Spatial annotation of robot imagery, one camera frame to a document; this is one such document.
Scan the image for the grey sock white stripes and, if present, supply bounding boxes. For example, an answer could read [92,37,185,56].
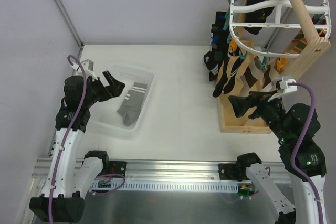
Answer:
[117,82,148,126]

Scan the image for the white slotted cable duct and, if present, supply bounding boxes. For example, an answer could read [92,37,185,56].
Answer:
[89,180,239,193]

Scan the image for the black sport sock hanging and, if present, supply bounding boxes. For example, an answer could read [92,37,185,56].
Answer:
[203,51,226,81]

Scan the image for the aluminium mounting rail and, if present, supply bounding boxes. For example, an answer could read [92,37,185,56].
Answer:
[32,158,290,184]

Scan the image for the beige striped ribbed sock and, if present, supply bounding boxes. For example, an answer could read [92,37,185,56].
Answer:
[284,30,307,54]

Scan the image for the black sock white stripes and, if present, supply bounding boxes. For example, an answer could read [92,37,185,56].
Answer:
[212,56,230,98]

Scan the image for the purple cable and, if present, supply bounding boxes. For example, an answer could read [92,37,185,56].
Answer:
[47,55,126,223]
[288,82,325,224]

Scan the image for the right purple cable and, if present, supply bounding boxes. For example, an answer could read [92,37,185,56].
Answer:
[288,82,325,224]

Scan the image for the black sock plain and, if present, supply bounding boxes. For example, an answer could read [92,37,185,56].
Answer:
[209,11,229,55]

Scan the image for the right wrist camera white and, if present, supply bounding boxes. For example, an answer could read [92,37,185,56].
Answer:
[262,76,298,102]

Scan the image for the white plastic laundry basket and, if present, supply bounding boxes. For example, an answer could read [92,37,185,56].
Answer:
[88,63,155,138]

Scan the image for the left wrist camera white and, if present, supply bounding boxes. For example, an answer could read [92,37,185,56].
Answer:
[72,59,97,80]

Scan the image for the white round clip hanger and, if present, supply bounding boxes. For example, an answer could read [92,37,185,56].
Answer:
[228,0,332,59]

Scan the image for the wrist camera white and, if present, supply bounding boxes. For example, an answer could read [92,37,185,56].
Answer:
[72,59,97,80]
[262,76,298,102]

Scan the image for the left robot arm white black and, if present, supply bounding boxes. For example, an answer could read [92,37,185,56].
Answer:
[29,71,125,223]

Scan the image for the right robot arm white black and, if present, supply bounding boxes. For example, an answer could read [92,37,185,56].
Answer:
[224,91,327,223]

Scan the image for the wooden hanger stand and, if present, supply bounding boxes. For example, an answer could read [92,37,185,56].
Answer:
[219,0,331,134]

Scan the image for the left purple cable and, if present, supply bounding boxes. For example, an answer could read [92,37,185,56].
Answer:
[47,55,126,223]

